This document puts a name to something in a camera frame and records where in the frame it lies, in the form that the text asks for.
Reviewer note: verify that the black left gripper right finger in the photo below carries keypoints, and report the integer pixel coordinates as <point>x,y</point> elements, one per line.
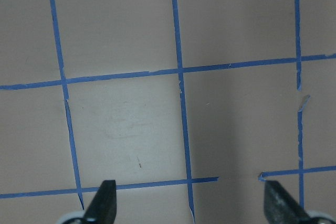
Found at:
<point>281,207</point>

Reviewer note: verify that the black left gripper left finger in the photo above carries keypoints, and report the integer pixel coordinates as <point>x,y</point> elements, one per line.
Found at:
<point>103,207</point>

